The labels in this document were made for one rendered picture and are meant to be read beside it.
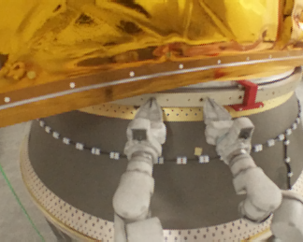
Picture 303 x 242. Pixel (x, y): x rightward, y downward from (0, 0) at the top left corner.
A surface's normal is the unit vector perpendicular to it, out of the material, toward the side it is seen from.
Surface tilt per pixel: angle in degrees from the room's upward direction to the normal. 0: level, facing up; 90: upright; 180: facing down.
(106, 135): 62
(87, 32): 93
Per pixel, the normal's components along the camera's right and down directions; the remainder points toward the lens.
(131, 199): -0.04, -0.75
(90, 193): -0.33, 0.00
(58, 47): 0.40, 0.49
